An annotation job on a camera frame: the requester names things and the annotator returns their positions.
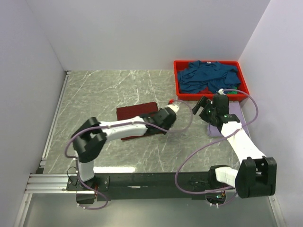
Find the dark red t-shirt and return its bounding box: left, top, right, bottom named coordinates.
left=116, top=102, right=163, bottom=141

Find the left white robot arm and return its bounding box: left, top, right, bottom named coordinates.
left=72, top=104, right=179, bottom=190

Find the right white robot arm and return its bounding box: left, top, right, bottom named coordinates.
left=192, top=94, right=277, bottom=198

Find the folded lavender t-shirt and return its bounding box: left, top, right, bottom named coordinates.
left=207, top=101, right=246, bottom=137

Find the green garment in bin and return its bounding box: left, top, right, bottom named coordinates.
left=228, top=87, right=238, bottom=94

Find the red plastic bin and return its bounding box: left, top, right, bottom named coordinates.
left=173, top=60, right=249, bottom=102

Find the blue t-shirt in bin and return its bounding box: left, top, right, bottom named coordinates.
left=177, top=61, right=241, bottom=94

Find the black base beam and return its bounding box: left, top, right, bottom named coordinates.
left=66, top=172, right=230, bottom=204

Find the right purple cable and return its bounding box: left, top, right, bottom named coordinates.
left=174, top=88, right=258, bottom=207

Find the aluminium frame rail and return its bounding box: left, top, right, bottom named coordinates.
left=23, top=172, right=276, bottom=195

